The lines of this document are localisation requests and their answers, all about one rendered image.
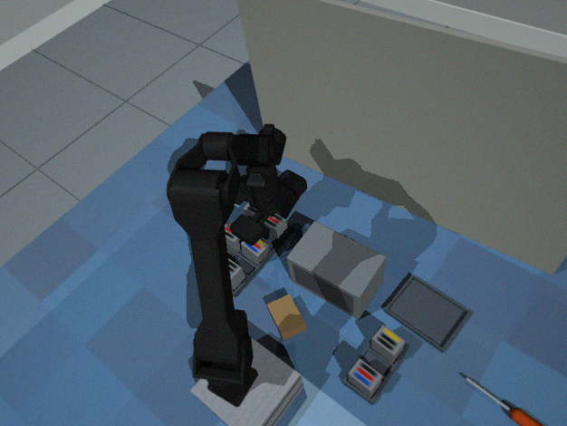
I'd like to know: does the orange-handled screwdriver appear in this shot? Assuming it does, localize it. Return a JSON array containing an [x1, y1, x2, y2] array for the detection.
[[466, 377, 542, 426]]

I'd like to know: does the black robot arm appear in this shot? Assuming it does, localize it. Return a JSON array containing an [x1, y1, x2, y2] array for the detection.
[[167, 124, 286, 407]]

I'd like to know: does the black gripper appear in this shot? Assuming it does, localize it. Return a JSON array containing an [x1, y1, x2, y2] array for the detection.
[[230, 170, 307, 246]]

